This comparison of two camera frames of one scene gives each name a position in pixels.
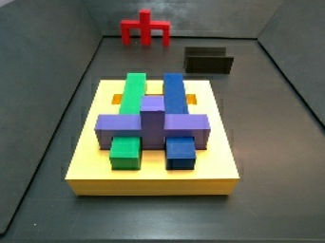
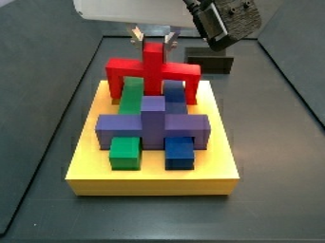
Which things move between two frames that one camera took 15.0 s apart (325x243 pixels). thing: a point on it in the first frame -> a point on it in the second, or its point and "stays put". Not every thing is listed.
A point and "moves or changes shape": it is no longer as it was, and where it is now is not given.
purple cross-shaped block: [153, 125] stays put
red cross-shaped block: [146, 26] moves or changes shape
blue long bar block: [181, 156] stays put
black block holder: [207, 60] stays put
